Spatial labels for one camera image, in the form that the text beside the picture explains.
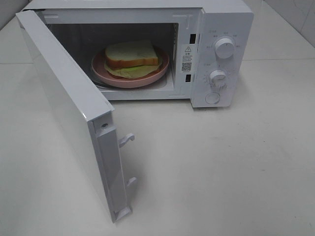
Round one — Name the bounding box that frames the pink round plate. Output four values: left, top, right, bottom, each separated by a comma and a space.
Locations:
92, 46, 169, 89

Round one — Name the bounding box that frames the white warning label sticker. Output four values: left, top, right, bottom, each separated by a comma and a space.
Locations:
180, 44, 195, 73

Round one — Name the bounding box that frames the white microwave oven body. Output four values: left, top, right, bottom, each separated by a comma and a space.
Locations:
21, 0, 254, 108

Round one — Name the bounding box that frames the toy sandwich with lettuce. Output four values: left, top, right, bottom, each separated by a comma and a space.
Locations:
104, 40, 162, 79

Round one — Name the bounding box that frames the white microwave knob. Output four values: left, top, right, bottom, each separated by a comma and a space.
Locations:
214, 36, 235, 59
209, 70, 226, 88

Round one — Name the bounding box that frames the white microwave door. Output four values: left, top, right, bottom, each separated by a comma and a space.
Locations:
16, 10, 137, 222

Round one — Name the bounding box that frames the glass microwave turntable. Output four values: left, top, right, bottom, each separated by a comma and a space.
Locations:
91, 61, 167, 89

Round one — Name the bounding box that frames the lower white microwave knob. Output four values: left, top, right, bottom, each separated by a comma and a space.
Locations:
209, 70, 226, 88

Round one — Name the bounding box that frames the round white door button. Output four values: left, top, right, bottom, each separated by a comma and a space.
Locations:
205, 92, 220, 105

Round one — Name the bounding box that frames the upper white microwave knob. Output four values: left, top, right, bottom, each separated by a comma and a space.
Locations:
214, 36, 235, 59

